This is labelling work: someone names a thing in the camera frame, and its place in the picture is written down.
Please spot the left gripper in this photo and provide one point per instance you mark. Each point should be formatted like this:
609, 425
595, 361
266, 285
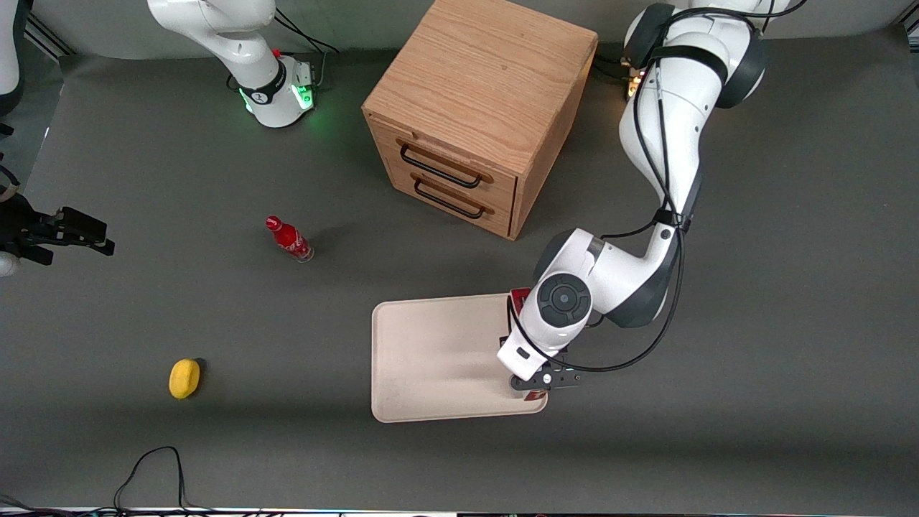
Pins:
502, 339

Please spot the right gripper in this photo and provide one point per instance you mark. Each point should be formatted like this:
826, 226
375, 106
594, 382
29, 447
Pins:
20, 230

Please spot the red cookie box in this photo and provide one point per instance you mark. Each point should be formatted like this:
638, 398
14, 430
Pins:
520, 296

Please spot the beige rectangular tray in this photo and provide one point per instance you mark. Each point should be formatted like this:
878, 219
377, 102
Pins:
438, 359

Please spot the wooden drawer front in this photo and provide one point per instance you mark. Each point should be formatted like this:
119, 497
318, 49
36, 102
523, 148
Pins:
459, 154
459, 197

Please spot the yellow lemon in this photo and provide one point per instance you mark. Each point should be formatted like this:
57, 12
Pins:
184, 378

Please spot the red cola bottle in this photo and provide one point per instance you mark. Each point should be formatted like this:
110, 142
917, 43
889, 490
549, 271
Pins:
289, 238

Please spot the grey table mat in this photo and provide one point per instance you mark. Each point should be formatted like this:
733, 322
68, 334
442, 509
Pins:
718, 431

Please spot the wooden drawer cabinet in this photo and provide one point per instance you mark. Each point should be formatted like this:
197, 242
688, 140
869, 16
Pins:
488, 79

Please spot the aluminium frame rail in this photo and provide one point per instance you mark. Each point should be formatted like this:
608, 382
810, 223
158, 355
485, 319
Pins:
912, 29
50, 39

